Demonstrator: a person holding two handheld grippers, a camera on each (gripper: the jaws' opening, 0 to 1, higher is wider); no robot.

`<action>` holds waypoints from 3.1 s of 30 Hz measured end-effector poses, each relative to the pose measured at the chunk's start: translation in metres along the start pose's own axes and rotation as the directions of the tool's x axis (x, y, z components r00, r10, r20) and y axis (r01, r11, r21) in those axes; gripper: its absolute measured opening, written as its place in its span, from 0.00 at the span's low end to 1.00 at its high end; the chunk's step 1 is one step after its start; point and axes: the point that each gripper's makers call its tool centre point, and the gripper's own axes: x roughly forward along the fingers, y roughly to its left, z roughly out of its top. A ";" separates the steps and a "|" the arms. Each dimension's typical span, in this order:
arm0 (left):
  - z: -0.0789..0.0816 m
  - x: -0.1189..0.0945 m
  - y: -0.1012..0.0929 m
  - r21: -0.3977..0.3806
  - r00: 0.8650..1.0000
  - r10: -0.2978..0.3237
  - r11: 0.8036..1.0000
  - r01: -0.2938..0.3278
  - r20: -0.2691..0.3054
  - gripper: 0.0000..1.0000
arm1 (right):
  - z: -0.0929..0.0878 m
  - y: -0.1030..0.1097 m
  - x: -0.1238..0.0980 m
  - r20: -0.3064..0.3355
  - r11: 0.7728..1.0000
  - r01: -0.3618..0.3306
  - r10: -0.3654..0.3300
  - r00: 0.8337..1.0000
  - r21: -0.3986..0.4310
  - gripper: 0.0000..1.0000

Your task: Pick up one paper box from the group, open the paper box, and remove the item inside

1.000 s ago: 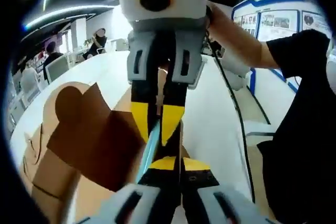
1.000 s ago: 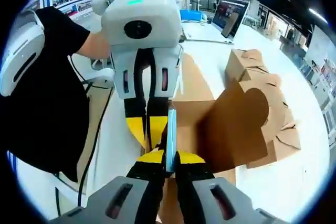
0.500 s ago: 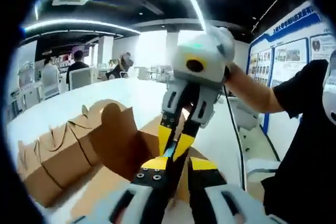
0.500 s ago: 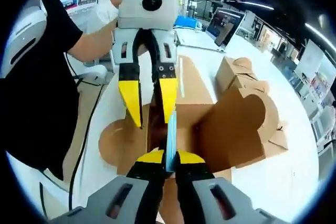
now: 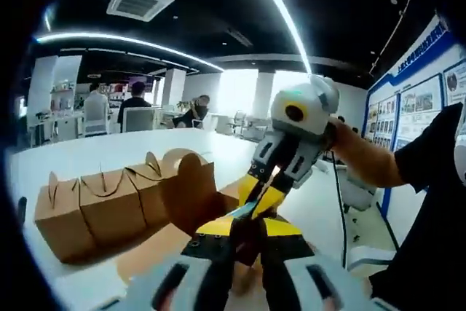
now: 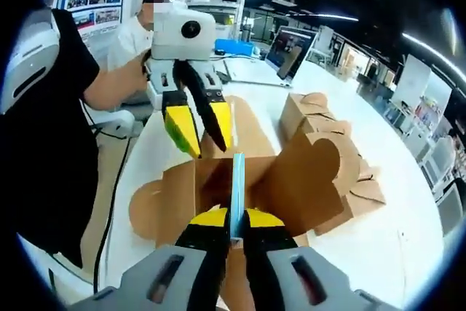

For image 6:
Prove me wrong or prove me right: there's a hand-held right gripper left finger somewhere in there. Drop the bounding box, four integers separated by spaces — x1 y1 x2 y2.
72 207 234 311

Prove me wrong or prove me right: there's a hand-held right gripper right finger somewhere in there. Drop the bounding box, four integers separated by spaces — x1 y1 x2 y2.
241 208 397 311

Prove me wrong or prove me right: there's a thin blue item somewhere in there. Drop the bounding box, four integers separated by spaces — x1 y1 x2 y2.
229 151 248 243

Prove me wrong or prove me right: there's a brown paper box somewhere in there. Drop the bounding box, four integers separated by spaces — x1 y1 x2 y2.
315 157 387 237
279 92 331 141
300 117 353 146
128 95 362 253

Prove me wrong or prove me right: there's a flat blue box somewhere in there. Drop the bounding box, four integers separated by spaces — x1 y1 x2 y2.
214 39 255 56

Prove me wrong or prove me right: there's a person's left hand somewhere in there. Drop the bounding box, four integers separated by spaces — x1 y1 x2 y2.
130 51 154 86

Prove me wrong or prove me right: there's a white office chair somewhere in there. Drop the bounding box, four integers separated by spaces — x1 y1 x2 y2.
89 109 136 140

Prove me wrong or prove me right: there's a person in black shirt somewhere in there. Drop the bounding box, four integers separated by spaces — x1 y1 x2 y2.
0 7 102 269

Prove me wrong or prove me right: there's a white worn device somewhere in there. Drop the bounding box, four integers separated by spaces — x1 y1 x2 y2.
1 7 62 115

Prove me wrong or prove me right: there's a ceiling light strip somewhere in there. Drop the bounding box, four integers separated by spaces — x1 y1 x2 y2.
401 31 466 71

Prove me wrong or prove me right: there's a black cable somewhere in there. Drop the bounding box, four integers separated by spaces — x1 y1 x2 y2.
82 99 132 294

